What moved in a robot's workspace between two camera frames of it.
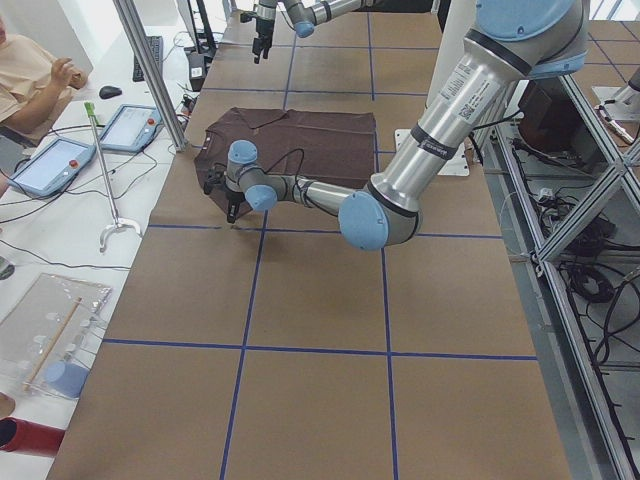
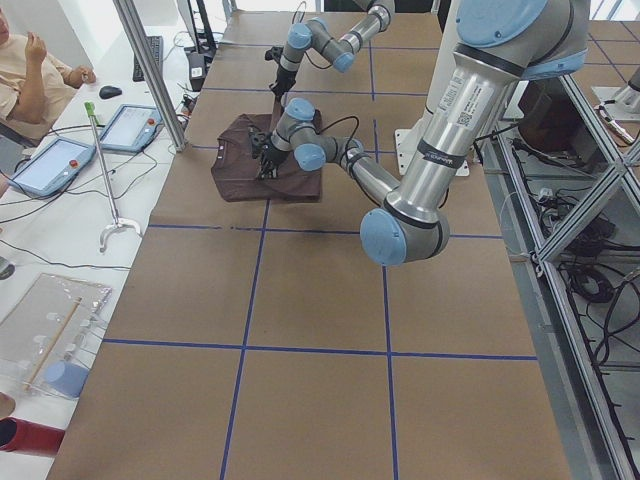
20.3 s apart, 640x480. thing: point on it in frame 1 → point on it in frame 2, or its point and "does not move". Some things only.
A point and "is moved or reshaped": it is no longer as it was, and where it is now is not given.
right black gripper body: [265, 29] → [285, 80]
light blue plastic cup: [67, 378] does not move
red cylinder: [19, 435] does not move
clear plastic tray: [34, 322] does not move
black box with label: [197, 69] does not move
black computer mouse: [110, 92] does not move
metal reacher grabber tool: [118, 223] does not move
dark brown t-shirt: [321, 146] is moved or reshaped
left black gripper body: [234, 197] → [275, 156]
